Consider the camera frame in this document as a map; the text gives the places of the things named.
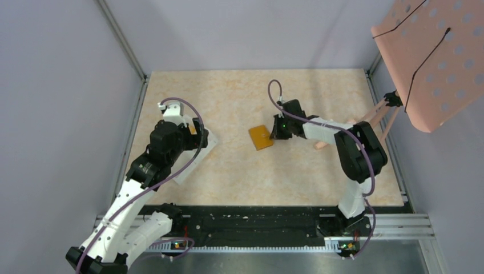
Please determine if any tan leather card holder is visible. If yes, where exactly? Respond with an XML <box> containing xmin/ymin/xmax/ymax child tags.
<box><xmin>248</xmin><ymin>125</ymin><xmax>274</xmax><ymax>151</ymax></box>

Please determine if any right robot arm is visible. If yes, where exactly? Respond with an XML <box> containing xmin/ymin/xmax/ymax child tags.
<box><xmin>271</xmin><ymin>99</ymin><xmax>388</xmax><ymax>235</ymax></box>

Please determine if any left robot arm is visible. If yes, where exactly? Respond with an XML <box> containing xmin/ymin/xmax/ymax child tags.
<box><xmin>66</xmin><ymin>118</ymin><xmax>209</xmax><ymax>273</ymax></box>

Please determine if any white divided plastic tray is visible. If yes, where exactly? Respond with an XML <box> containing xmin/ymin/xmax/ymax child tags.
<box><xmin>173</xmin><ymin>113</ymin><xmax>219</xmax><ymax>186</ymax></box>

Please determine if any pink tripod stand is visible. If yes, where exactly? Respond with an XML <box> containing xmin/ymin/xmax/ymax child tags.
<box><xmin>314</xmin><ymin>90</ymin><xmax>404</xmax><ymax>151</ymax></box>

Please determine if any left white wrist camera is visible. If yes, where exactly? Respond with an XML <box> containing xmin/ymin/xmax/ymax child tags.
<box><xmin>158</xmin><ymin>102</ymin><xmax>185</xmax><ymax>125</ymax></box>

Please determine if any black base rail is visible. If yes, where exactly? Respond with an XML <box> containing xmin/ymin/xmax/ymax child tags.
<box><xmin>142</xmin><ymin>204</ymin><xmax>373</xmax><ymax>251</ymax></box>

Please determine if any aluminium frame rail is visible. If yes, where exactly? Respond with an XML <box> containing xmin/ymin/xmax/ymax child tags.
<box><xmin>94</xmin><ymin>0</ymin><xmax>148</xmax><ymax>83</ymax></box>

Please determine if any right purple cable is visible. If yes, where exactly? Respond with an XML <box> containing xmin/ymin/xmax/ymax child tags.
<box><xmin>267</xmin><ymin>79</ymin><xmax>377</xmax><ymax>260</ymax></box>

